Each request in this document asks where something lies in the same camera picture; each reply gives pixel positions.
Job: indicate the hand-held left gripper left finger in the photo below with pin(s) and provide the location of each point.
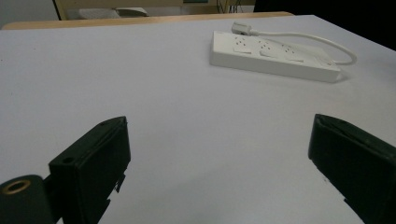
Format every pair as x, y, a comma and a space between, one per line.
93, 161

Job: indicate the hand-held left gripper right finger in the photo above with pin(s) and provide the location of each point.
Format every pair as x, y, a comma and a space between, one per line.
355, 158

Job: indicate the white power strip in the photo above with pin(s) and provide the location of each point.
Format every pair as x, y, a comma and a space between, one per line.
271, 57

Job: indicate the white plug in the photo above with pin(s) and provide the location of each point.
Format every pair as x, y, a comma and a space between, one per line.
241, 28

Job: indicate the grey seat cushion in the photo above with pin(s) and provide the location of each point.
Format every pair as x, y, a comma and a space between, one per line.
112, 12

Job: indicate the wooden chair frame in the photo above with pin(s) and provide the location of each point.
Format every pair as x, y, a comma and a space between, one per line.
124, 4

